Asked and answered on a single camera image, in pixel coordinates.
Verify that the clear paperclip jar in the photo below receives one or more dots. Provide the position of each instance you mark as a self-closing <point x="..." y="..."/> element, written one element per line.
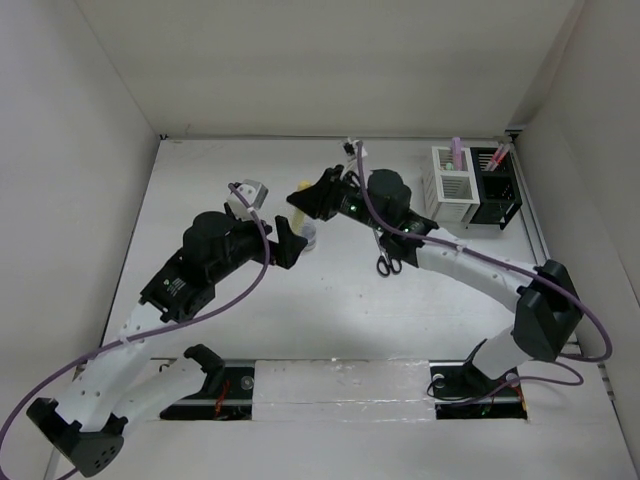
<point x="309" y="233"/>

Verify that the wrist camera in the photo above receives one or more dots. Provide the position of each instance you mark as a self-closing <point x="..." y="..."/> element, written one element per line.
<point x="247" y="194"/>
<point x="353" y="148"/>

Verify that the purple pink highlighter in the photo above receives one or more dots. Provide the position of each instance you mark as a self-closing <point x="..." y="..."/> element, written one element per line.
<point x="457" y="154"/>

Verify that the white desk organizer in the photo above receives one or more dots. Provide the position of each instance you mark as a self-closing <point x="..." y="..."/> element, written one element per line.
<point x="449" y="196"/>

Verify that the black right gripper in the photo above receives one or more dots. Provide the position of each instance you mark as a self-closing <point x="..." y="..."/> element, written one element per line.
<point x="320" y="200"/>

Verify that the orange pen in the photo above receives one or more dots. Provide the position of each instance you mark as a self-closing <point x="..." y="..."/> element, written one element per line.
<point x="500" y="159"/>

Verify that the black handled scissors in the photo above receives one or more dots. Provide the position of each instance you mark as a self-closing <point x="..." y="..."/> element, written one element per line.
<point x="385" y="264"/>

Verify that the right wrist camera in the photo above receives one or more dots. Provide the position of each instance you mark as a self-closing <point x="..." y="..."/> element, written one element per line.
<point x="353" y="148"/>

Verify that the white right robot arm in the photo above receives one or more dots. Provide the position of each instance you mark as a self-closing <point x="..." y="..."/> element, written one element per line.
<point x="542" y="299"/>

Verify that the black desk organizer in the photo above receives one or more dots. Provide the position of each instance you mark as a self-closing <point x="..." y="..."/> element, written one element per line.
<point x="499" y="194"/>

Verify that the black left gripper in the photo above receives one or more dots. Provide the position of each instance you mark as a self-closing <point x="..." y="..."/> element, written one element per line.
<point x="289" y="244"/>

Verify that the red pen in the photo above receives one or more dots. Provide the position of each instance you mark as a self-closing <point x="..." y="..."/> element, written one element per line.
<point x="497" y="157"/>

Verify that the yellow highlighter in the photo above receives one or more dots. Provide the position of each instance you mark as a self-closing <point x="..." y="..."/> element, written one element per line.
<point x="298" y="216"/>

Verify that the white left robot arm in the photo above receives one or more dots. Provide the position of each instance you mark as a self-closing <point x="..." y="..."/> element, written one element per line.
<point x="88" y="423"/>

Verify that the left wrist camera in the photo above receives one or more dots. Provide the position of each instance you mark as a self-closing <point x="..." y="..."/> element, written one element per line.
<point x="247" y="194"/>

